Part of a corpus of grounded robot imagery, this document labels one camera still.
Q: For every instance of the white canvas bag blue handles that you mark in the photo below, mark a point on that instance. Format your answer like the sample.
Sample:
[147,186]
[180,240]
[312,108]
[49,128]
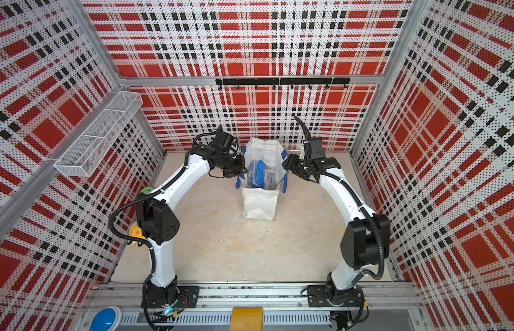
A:
[259,203]

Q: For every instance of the green round toy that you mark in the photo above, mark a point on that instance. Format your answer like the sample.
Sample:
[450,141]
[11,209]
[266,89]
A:
[147,190]

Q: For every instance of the blue compass set case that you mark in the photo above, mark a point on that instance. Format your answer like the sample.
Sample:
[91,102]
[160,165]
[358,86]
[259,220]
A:
[258,176]

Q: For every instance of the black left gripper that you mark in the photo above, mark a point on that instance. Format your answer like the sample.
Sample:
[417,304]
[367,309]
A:
[240,169]

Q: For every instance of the yellow toy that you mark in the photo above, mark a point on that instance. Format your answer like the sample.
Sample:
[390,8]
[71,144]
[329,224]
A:
[135,232]

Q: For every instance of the black hook rail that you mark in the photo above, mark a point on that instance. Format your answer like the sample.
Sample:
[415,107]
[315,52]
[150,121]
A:
[283,81]

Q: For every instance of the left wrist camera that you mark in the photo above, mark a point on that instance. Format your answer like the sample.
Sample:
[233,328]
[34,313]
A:
[225,142]

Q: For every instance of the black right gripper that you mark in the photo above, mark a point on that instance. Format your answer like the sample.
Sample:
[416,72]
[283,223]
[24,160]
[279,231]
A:
[290,163]

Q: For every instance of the white wire mesh basket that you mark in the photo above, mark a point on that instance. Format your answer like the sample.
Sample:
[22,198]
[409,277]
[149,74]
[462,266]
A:
[85,154]

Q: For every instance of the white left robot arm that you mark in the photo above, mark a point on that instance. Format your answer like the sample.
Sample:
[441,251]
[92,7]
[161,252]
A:
[156,218]

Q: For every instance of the blue round button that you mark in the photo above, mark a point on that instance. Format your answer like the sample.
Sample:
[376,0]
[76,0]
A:
[108,319]

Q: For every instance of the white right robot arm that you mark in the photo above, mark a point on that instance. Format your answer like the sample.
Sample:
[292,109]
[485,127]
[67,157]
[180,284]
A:
[365,244]

